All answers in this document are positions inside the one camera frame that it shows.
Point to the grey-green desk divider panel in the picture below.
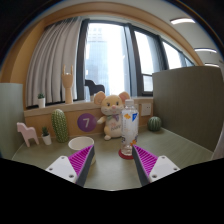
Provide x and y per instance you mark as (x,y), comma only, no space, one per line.
(11,116)
(190,103)

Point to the pale yellow cup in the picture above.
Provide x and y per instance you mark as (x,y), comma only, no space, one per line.
(78,144)

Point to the round green cactus ornament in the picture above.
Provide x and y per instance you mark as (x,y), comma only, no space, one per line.
(154,123)

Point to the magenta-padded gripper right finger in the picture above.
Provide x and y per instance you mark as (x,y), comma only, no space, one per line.
(162,165)

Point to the dark-framed window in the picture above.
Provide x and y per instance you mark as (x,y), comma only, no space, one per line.
(106,56)

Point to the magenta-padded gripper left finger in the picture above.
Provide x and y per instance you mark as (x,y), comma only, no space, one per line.
(62,165)

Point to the white wall socket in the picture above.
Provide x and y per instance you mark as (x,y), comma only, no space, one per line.
(145,109)

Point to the clear plastic water bottle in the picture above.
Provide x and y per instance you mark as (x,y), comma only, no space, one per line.
(129,128)

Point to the grey-white curtain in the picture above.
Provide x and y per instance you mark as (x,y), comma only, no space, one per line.
(53,63)

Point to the beige plush mouse toy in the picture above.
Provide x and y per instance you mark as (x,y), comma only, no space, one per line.
(111,113)

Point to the pink horse figurine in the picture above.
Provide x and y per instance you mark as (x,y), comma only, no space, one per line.
(27,131)

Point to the small plant in white pot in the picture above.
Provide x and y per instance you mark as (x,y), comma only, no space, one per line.
(47,139)
(41,102)

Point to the black horse figurine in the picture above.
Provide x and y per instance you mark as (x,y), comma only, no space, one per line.
(94,88)

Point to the round purple number sign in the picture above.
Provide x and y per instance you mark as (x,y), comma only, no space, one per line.
(86,122)

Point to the ceiling lights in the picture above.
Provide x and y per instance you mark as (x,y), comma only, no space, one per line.
(182,21)

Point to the tall green cactus ornament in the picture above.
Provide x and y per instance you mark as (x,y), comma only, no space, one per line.
(60,126)

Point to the wooden hand sculpture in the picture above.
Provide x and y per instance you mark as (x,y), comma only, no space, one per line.
(67,83)

